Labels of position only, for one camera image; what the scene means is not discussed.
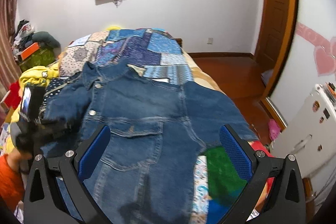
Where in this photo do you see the white cabinet with stickers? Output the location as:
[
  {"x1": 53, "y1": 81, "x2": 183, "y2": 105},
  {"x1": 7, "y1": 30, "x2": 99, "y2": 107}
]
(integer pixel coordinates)
[{"x1": 271, "y1": 83, "x2": 335, "y2": 178}]

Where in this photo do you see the yellow printed garment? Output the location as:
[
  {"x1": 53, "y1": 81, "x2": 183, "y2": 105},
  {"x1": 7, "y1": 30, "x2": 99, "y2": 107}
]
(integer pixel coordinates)
[{"x1": 4, "y1": 66, "x2": 60, "y2": 154}]

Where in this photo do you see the blue denim jacket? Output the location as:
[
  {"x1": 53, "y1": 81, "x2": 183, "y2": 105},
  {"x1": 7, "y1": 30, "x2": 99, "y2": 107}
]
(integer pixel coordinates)
[{"x1": 43, "y1": 61, "x2": 257, "y2": 223}]

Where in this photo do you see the wooden door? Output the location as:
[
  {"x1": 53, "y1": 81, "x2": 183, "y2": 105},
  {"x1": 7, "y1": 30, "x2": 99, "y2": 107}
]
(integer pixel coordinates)
[{"x1": 255, "y1": 0, "x2": 298, "y2": 100}]

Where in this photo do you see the beige bed blanket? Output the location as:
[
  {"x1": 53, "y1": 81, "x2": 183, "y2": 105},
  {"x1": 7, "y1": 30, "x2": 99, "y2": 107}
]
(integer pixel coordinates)
[{"x1": 182, "y1": 51, "x2": 224, "y2": 93}]

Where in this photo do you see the striped curtain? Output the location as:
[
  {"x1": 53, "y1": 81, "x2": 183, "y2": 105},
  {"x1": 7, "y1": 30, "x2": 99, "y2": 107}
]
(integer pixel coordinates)
[{"x1": 1, "y1": 0, "x2": 21, "y2": 89}]

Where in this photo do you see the green cloth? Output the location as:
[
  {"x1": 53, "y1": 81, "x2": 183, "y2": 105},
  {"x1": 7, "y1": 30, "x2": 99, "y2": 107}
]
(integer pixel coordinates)
[{"x1": 205, "y1": 147, "x2": 247, "y2": 207}]

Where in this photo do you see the pink shoe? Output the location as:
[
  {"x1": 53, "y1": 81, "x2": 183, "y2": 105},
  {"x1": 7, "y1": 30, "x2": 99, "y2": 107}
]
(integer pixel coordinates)
[{"x1": 268, "y1": 119, "x2": 281, "y2": 141}]

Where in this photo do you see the pink heart wall decoration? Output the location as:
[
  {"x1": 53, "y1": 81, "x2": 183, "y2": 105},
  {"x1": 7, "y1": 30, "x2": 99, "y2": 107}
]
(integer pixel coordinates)
[{"x1": 295, "y1": 23, "x2": 335, "y2": 76}]

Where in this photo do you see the navy gold patterned garment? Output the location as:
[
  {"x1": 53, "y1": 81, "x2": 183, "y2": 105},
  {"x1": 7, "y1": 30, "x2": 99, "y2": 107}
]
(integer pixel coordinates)
[{"x1": 38, "y1": 73, "x2": 80, "y2": 120}]

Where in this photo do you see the wall socket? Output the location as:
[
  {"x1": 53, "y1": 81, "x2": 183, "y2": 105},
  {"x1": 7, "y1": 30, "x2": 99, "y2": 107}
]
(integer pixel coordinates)
[{"x1": 207, "y1": 38, "x2": 214, "y2": 44}]

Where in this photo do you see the blue patchwork quilt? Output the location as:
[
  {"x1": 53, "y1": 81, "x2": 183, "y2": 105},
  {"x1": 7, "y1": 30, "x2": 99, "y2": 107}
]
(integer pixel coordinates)
[{"x1": 59, "y1": 28, "x2": 194, "y2": 85}]

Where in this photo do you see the person's left hand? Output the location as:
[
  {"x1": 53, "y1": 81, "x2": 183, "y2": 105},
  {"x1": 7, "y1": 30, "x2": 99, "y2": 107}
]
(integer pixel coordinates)
[{"x1": 7, "y1": 148, "x2": 33, "y2": 173}]

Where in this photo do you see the red cloth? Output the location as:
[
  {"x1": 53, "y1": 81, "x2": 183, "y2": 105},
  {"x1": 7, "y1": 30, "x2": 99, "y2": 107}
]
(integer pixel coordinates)
[{"x1": 1, "y1": 81, "x2": 22, "y2": 110}]

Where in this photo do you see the orange sleeve forearm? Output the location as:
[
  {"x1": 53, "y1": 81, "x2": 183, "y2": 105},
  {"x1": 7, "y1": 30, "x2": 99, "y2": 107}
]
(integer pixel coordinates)
[{"x1": 0, "y1": 154, "x2": 25, "y2": 213}]

